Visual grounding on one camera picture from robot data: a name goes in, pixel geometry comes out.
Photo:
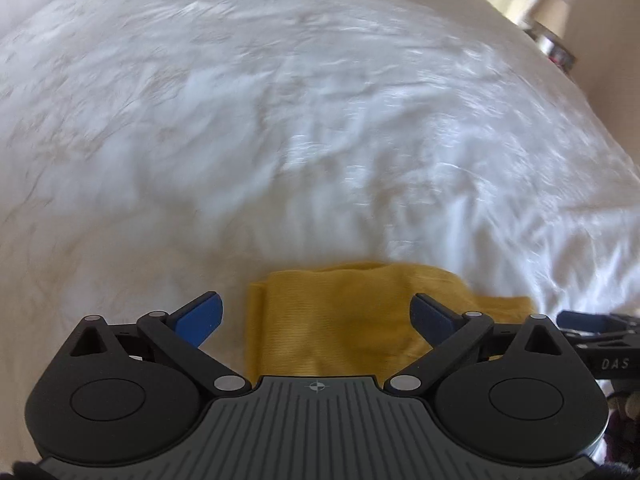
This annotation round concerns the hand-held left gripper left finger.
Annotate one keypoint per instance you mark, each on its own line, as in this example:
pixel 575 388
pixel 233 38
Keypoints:
pixel 197 317

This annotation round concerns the yellow knit sweater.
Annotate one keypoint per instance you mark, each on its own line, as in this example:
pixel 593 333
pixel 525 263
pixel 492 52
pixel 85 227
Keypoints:
pixel 340 320

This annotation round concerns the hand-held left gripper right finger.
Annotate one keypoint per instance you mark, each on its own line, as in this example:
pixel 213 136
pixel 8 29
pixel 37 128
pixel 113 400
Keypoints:
pixel 432 320

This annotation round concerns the white embroidered bedspread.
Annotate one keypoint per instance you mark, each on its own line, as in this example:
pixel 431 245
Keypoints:
pixel 250 135

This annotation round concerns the cream table lamp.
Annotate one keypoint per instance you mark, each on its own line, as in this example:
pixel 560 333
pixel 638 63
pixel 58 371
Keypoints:
pixel 550 12

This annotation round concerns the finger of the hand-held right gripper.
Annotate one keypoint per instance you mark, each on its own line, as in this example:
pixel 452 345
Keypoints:
pixel 582 321

